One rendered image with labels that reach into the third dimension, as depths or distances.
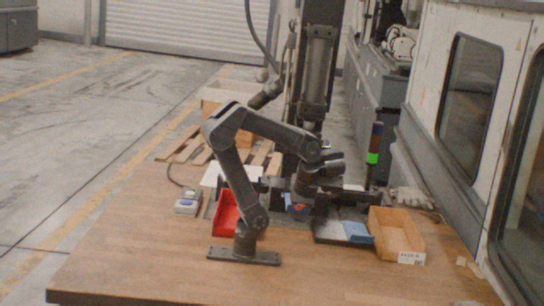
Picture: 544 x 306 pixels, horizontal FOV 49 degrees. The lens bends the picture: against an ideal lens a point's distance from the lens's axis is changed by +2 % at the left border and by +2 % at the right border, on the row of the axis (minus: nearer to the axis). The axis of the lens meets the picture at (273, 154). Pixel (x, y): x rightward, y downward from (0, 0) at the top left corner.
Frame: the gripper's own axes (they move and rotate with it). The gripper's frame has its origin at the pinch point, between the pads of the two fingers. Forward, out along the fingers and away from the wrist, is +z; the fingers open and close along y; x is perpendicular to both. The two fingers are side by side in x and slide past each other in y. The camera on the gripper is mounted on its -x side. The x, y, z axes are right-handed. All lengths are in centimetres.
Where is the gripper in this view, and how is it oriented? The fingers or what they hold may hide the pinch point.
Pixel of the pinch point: (297, 207)
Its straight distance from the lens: 173.3
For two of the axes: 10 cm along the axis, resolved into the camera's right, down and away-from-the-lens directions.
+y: 0.5, -7.4, 6.7
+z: -1.2, 6.6, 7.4
